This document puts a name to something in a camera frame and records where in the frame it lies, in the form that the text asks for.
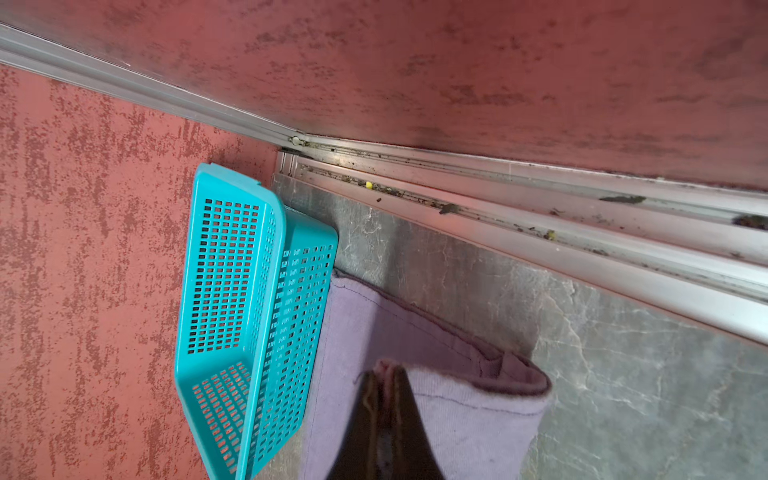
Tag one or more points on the right aluminium corner post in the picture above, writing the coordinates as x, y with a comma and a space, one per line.
34, 54

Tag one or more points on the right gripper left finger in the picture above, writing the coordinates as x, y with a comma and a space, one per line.
357, 455

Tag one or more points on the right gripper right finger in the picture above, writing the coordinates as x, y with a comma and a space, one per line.
412, 456

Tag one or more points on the right side floor rail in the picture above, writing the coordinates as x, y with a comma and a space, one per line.
694, 251

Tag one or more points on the teal plastic basket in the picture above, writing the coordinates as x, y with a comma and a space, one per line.
256, 282

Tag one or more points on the purple trousers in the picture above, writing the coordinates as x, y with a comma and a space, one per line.
480, 405

